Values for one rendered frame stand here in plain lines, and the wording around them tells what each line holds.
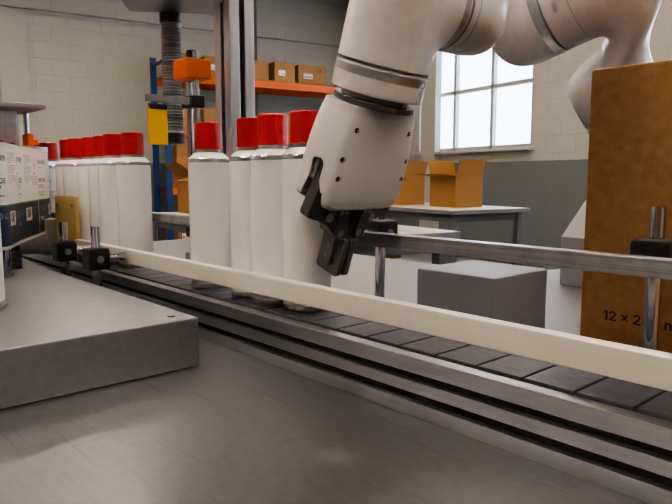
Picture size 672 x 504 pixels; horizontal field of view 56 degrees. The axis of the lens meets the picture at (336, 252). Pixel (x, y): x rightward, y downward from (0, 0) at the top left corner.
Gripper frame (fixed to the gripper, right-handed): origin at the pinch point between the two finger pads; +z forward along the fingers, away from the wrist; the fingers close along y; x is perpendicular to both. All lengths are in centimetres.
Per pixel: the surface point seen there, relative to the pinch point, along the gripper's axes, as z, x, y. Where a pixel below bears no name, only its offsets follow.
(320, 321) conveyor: 5.5, 3.5, 3.3
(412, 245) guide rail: -3.4, 6.5, -3.2
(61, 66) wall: 126, -763, -236
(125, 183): 9.4, -45.1, 1.6
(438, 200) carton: 105, -261, -363
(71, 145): 11, -67, 2
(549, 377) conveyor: -2.5, 25.7, 2.6
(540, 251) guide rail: -8.5, 18.8, -3.2
